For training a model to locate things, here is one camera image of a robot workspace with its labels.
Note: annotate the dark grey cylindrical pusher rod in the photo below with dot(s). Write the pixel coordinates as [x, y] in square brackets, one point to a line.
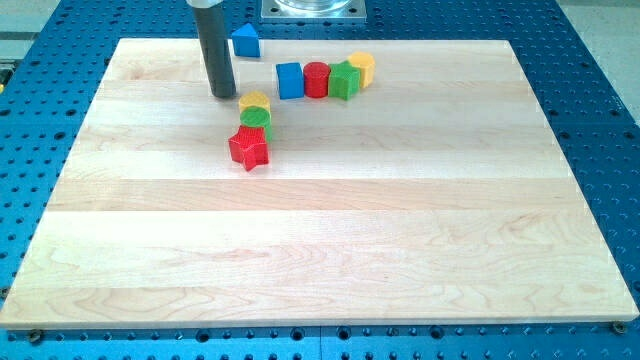
[210, 23]

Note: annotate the blue triangle block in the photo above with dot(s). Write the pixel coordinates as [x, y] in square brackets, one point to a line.
[246, 41]

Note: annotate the silver rod collar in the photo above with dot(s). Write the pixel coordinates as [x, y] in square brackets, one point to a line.
[204, 2]

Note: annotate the yellow rounded block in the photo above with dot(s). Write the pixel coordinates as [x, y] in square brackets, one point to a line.
[254, 99]

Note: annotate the blue cube block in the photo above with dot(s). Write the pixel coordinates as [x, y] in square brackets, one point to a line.
[290, 80]

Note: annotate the green cylinder block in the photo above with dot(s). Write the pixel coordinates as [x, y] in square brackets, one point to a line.
[254, 117]

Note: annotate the red cylinder block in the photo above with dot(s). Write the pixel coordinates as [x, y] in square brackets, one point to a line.
[316, 78]

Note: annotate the red star block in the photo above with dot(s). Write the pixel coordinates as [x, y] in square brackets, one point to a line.
[249, 147]

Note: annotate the green star block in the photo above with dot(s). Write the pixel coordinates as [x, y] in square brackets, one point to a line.
[344, 80]

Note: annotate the yellow hexagon block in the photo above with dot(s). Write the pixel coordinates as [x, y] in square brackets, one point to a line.
[365, 63]

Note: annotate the light wooden board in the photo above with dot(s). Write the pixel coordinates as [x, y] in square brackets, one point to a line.
[437, 195]

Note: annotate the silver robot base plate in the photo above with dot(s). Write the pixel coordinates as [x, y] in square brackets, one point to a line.
[312, 10]

